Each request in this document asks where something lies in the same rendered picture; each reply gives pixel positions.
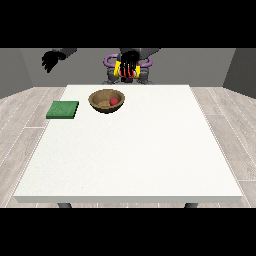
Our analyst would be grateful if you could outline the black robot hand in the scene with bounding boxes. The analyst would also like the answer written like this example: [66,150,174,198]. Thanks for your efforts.
[119,48,142,79]
[41,49,67,74]

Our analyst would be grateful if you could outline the yellow cup with melon print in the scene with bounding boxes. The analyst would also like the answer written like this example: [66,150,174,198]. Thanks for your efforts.
[113,60,141,81]

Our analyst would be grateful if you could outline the brown wooden bowl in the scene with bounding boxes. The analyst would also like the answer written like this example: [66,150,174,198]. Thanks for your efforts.
[87,88,126,115]

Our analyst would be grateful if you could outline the green square pad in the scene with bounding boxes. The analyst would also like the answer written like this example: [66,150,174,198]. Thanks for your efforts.
[45,100,80,120]

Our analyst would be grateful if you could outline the grey robot trunk purple rings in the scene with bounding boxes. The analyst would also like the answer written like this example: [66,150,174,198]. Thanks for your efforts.
[102,52,154,85]

